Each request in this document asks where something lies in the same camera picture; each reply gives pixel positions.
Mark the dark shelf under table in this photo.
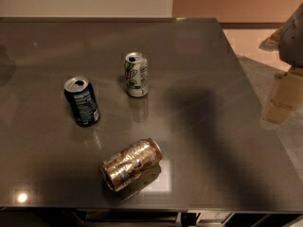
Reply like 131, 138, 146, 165
0, 208, 303, 227

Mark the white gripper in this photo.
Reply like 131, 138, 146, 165
259, 3, 303, 130

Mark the dark blue soda can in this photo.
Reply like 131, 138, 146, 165
64, 76, 100, 127

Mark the white green soda can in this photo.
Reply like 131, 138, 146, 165
124, 52, 149, 97

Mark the orange soda can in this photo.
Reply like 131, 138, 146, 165
100, 138, 162, 192

